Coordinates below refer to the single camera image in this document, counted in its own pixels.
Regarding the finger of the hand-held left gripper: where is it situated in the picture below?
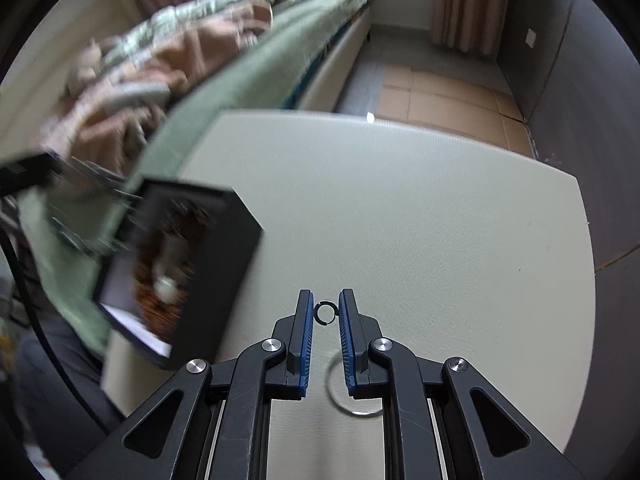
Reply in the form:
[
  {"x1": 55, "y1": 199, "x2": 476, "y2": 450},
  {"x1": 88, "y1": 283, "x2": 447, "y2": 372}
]
[
  {"x1": 60, "y1": 156, "x2": 143, "y2": 198},
  {"x1": 50, "y1": 214, "x2": 137, "y2": 262}
]

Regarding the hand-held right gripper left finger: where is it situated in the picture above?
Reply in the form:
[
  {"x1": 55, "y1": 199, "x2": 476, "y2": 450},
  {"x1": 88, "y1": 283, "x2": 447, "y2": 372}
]
[{"x1": 65, "y1": 289, "x2": 316, "y2": 480}]

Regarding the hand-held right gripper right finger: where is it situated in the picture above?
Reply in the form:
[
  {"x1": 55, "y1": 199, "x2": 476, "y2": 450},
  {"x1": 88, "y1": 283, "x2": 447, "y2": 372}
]
[{"x1": 338, "y1": 288, "x2": 584, "y2": 480}]

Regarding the clear bangle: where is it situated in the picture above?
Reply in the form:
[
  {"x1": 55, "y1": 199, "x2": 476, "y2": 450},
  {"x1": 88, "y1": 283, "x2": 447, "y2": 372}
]
[{"x1": 325, "y1": 350, "x2": 386, "y2": 418}]

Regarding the pile of beaded bracelets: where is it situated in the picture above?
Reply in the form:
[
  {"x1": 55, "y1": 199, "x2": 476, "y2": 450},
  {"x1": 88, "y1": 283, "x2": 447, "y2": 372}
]
[{"x1": 131, "y1": 199, "x2": 216, "y2": 342}]

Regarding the black square box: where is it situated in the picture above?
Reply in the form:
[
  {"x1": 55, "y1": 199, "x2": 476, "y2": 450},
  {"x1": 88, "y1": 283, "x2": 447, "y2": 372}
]
[{"x1": 92, "y1": 177, "x2": 265, "y2": 371}]

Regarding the pink fleece blanket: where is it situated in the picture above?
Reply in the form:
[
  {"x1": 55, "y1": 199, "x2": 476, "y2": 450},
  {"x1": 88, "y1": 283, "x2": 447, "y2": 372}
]
[{"x1": 40, "y1": 2, "x2": 273, "y2": 171}]

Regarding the green floral quilt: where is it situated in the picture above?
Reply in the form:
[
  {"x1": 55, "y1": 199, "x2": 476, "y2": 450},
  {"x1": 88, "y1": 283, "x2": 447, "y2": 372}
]
[{"x1": 90, "y1": 0, "x2": 313, "y2": 66}]

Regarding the bed with green sheet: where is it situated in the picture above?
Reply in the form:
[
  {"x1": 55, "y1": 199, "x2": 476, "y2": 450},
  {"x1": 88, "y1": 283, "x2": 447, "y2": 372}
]
[{"x1": 0, "y1": 0, "x2": 373, "y2": 356}]

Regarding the grey wardrobe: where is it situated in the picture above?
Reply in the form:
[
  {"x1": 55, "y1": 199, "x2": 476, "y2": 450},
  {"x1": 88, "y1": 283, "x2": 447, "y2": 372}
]
[{"x1": 495, "y1": 0, "x2": 640, "y2": 271}]

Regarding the black cable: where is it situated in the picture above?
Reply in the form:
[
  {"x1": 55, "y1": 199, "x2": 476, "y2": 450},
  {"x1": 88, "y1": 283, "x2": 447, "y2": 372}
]
[{"x1": 0, "y1": 232, "x2": 108, "y2": 441}]

